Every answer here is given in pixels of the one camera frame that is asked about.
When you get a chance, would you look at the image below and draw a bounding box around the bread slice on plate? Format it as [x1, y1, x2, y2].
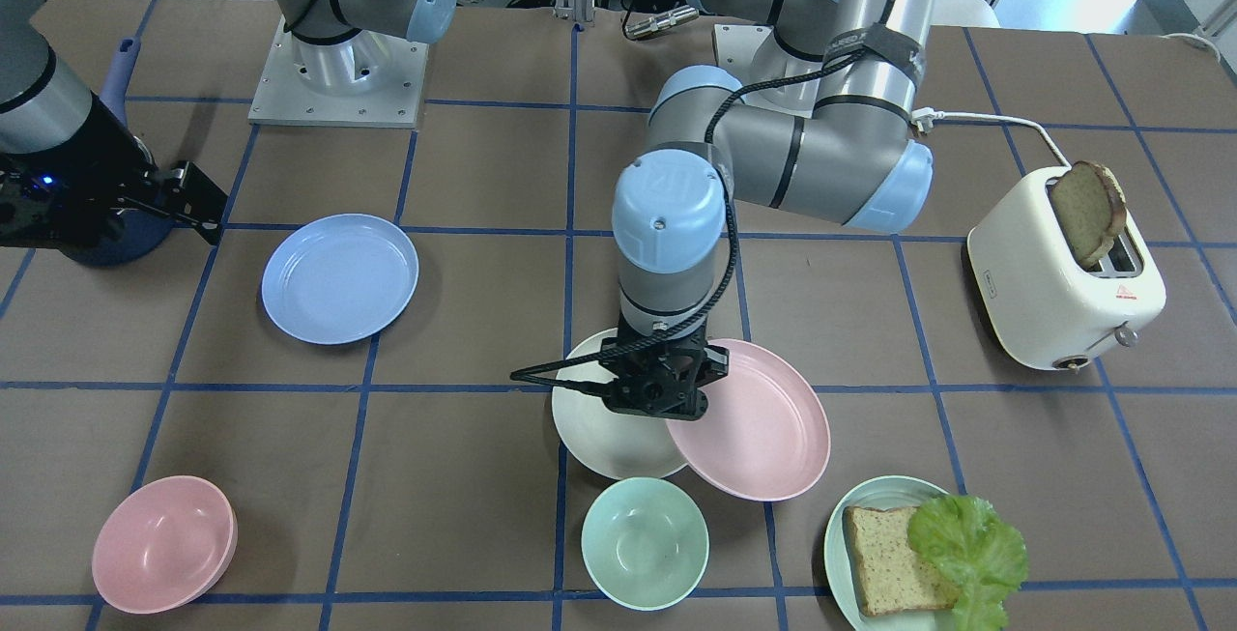
[842, 506, 962, 617]

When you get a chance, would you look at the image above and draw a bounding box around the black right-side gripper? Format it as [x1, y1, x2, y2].
[1, 153, 228, 247]

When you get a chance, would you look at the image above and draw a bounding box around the green plate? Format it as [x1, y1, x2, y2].
[823, 475, 955, 630]

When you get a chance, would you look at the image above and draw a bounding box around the right-side robot arm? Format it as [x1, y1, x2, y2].
[1, 0, 458, 264]

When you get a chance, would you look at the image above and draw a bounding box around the left-side robot arm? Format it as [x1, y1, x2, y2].
[585, 0, 935, 419]

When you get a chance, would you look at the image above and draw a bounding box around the green bowl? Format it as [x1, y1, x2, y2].
[580, 478, 711, 612]

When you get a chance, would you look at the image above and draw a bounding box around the white plate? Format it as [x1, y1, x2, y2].
[550, 387, 687, 480]

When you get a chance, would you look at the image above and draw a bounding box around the green lettuce leaf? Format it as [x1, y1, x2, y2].
[908, 495, 1029, 630]

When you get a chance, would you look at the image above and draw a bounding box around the silver metal connector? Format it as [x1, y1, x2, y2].
[622, 5, 700, 42]

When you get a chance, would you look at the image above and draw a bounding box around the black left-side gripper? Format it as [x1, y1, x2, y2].
[600, 329, 730, 419]

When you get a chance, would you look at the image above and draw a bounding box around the white toaster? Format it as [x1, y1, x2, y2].
[964, 165, 1166, 371]

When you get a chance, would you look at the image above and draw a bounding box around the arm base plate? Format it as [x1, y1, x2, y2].
[247, 28, 430, 129]
[714, 24, 790, 88]

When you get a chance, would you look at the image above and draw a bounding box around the white toaster cable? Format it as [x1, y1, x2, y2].
[912, 106, 1074, 170]

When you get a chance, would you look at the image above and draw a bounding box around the bread slice in toaster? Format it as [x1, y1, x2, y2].
[1048, 160, 1128, 270]

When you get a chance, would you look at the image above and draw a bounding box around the pink bowl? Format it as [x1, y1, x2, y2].
[90, 475, 239, 615]

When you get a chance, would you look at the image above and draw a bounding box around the blue plate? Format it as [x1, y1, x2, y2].
[260, 214, 421, 345]

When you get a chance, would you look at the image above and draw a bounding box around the pink plate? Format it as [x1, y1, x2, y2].
[667, 337, 831, 501]

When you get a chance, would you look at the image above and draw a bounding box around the dark blue pot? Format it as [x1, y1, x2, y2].
[66, 37, 173, 268]

